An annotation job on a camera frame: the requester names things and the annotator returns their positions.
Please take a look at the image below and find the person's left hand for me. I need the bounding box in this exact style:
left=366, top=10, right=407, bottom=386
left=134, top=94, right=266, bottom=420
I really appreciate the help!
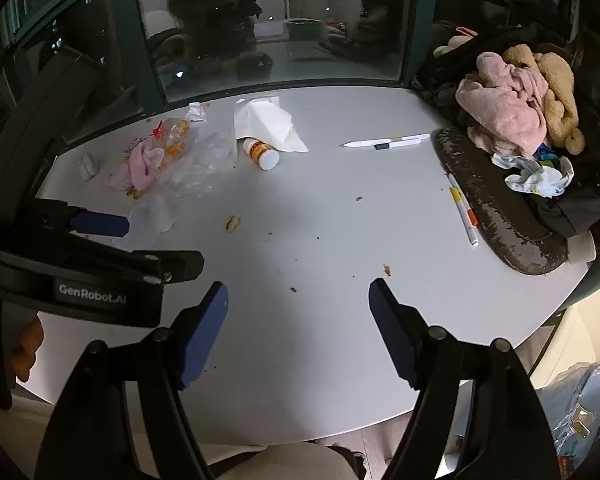
left=10, top=317, right=45, bottom=377

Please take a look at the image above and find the grey bin with plastic liner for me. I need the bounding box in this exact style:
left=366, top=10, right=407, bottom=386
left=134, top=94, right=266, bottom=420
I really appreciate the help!
left=535, top=360, right=600, bottom=480

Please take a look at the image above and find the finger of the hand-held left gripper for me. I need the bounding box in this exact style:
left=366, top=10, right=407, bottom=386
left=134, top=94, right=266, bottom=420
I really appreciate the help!
left=15, top=197, right=131, bottom=239
left=55, top=235, right=204, bottom=286

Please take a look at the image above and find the clear plastic bag orange print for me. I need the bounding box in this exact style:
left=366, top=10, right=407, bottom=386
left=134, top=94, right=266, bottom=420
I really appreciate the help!
left=111, top=116, right=238, bottom=233

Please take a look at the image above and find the tan plush toy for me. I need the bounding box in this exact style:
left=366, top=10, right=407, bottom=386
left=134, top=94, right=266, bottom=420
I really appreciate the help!
left=502, top=44, right=586, bottom=156

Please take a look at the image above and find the white pen black clip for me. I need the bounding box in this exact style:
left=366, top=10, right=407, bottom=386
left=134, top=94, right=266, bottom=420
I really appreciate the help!
left=340, top=133, right=431, bottom=150

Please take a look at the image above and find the dark green window frame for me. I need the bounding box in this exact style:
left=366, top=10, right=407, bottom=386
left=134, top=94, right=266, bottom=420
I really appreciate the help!
left=0, top=0, right=600, bottom=126

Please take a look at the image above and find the fluffy pink sock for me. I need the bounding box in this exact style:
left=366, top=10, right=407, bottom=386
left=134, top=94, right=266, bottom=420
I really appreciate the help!
left=109, top=141, right=168, bottom=192

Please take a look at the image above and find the white pill bottle orange label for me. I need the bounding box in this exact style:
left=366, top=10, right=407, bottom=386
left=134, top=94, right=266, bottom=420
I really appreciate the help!
left=243, top=137, right=281, bottom=171

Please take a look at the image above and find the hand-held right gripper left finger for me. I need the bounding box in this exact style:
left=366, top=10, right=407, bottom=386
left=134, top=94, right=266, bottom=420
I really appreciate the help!
left=34, top=281, right=229, bottom=480

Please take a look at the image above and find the cream chair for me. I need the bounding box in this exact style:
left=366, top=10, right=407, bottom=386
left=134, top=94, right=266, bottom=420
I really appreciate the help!
left=527, top=305, right=600, bottom=391

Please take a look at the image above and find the white pen orange band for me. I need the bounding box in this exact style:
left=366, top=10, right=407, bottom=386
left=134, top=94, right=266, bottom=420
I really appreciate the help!
left=446, top=172, right=479, bottom=246

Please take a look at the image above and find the dark brown worn mat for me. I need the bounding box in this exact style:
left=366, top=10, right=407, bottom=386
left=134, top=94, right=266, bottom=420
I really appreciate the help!
left=431, top=127, right=568, bottom=276

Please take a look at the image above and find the white cotton lump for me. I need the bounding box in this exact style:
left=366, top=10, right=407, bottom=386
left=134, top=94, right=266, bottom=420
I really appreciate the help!
left=80, top=152, right=100, bottom=181

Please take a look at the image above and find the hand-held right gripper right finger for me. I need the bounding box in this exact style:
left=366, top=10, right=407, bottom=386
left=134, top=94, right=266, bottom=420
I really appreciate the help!
left=369, top=278, right=573, bottom=480

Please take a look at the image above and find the folded white paper sheet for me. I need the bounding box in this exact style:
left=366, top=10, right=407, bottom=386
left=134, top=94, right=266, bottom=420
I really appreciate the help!
left=233, top=96, right=310, bottom=154

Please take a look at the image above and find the white printed cloth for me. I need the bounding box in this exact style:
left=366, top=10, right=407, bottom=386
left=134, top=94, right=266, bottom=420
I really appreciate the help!
left=491, top=152, right=576, bottom=198

